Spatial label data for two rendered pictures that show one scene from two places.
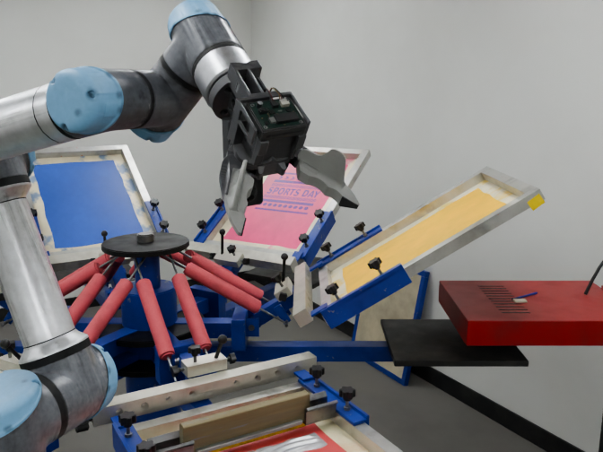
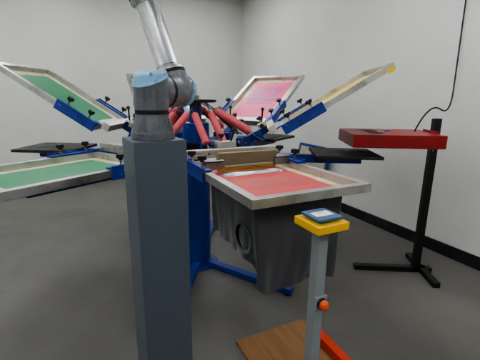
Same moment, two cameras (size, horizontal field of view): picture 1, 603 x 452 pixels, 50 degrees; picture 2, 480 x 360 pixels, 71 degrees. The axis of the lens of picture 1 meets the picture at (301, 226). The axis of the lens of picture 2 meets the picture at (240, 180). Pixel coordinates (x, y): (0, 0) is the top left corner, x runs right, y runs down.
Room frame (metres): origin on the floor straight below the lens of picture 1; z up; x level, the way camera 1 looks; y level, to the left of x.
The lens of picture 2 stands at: (-0.30, 0.07, 1.35)
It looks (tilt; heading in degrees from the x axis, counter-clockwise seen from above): 14 degrees down; 3
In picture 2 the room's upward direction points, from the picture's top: 1 degrees clockwise
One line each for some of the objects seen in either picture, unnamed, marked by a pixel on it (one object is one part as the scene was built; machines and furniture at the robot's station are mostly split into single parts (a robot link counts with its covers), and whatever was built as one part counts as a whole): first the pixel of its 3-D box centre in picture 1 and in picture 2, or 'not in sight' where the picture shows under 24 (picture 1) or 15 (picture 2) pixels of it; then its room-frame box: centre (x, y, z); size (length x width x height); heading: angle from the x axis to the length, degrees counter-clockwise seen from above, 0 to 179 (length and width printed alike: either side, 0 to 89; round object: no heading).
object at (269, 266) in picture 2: not in sight; (298, 241); (1.08, -0.11, 0.74); 0.45 x 0.03 x 0.43; 120
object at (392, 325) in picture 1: (330, 348); (283, 156); (2.24, -0.11, 0.91); 1.34 x 0.41 x 0.08; 90
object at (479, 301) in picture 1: (534, 309); (387, 138); (2.24, -0.86, 1.06); 0.61 x 0.46 x 0.12; 90
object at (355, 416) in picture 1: (331, 405); (286, 161); (1.68, -0.08, 0.98); 0.30 x 0.05 x 0.07; 30
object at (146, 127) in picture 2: not in sight; (152, 123); (0.87, 0.45, 1.25); 0.15 x 0.15 x 0.10
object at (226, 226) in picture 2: not in sight; (237, 222); (1.19, 0.17, 0.77); 0.46 x 0.09 x 0.36; 30
